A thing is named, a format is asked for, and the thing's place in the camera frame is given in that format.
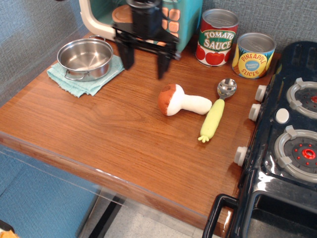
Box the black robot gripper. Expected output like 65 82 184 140
113 0 180 79

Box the yellow handled metal spoon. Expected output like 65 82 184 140
198 78 237 143

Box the plush toy mushroom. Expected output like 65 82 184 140
158 84 212 116

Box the small steel pot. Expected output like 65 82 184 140
57 38 113 82

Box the teal toy microwave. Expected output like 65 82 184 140
79 0 203 52

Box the teal folded cloth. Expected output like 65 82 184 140
47 55 124 98

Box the tomato sauce can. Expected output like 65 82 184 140
196 8 239 66

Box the pineapple slices can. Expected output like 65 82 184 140
232 32 276 79

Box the black toy stove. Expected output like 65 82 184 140
203 41 317 238

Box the orange object at corner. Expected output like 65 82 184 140
0 220 19 238

